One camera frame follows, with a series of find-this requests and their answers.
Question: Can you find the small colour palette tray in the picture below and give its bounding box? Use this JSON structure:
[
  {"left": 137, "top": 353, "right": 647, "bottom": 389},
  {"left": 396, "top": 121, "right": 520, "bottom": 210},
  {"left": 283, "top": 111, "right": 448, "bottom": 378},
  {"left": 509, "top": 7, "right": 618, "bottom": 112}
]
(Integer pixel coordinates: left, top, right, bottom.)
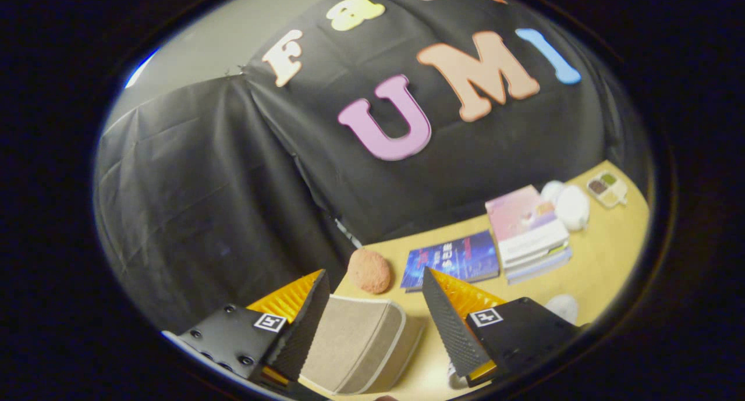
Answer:
[{"left": 586, "top": 172, "right": 628, "bottom": 208}]

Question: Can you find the white spine book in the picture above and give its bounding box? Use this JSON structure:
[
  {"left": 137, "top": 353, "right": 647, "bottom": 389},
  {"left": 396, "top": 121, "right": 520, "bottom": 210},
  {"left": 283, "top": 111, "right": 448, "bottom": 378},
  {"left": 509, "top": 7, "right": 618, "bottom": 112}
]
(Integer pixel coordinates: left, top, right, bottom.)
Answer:
[{"left": 502, "top": 243, "right": 572, "bottom": 275}]

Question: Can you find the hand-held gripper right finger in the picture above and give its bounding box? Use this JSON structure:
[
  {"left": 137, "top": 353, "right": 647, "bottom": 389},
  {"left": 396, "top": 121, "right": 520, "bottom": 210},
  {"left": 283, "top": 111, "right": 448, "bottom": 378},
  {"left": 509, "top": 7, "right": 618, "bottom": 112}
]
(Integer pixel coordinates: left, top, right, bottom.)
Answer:
[{"left": 421, "top": 266, "right": 583, "bottom": 388}]

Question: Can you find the pale blue book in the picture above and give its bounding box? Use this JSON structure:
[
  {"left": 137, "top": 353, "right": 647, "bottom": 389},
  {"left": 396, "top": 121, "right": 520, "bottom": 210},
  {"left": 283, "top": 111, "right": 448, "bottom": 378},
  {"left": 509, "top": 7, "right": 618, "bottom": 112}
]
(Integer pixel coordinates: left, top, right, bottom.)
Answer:
[{"left": 505, "top": 254, "right": 574, "bottom": 286}]

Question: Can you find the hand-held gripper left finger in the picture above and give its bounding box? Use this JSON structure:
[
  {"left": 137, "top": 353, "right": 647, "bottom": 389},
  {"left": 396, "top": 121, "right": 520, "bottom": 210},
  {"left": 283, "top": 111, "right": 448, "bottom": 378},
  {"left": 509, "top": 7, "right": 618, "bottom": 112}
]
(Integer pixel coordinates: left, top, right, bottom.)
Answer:
[{"left": 175, "top": 268, "right": 331, "bottom": 401}]

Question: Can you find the large white round object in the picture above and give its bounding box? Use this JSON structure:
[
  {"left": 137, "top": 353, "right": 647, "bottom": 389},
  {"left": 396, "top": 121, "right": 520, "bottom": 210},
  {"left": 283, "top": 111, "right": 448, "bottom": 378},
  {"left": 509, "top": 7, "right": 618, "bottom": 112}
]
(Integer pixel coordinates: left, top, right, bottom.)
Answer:
[{"left": 556, "top": 184, "right": 591, "bottom": 232}]

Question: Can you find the small white round object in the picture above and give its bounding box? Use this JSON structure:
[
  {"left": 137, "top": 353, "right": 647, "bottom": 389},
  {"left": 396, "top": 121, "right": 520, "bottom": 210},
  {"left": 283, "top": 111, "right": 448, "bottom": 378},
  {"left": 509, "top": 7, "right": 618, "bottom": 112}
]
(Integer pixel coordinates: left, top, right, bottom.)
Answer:
[{"left": 540, "top": 180, "right": 566, "bottom": 207}]

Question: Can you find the blue cover book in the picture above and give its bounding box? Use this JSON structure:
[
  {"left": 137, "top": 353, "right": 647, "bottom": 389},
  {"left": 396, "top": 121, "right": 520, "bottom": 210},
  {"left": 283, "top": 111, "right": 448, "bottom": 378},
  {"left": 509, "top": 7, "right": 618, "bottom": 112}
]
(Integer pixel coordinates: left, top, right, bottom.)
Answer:
[{"left": 400, "top": 230, "right": 501, "bottom": 292}]

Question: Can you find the orange plush ball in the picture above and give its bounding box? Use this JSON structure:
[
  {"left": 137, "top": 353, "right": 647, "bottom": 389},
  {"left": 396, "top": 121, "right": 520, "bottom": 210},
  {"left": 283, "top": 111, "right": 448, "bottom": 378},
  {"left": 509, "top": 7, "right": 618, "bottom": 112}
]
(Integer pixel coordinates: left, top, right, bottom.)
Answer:
[{"left": 347, "top": 248, "right": 392, "bottom": 294}]

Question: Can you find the beige fabric storage box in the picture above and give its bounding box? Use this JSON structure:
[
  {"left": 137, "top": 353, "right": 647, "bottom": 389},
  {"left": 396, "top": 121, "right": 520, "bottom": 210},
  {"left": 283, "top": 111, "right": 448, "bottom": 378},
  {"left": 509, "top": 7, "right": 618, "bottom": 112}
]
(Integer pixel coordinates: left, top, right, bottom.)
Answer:
[{"left": 298, "top": 294, "right": 425, "bottom": 396}]

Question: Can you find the black backdrop cloth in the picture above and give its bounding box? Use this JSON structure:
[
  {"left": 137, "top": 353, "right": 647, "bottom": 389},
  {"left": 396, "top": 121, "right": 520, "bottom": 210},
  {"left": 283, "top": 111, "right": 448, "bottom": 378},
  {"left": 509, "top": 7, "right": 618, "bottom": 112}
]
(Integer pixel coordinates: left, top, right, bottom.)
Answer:
[{"left": 93, "top": 0, "right": 652, "bottom": 338}]

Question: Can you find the pink cover book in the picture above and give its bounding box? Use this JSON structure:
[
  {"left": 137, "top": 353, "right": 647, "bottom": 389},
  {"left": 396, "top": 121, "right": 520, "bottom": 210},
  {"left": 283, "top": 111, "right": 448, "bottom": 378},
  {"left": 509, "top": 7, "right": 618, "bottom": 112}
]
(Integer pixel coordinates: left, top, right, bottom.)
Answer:
[{"left": 485, "top": 184, "right": 570, "bottom": 265}]

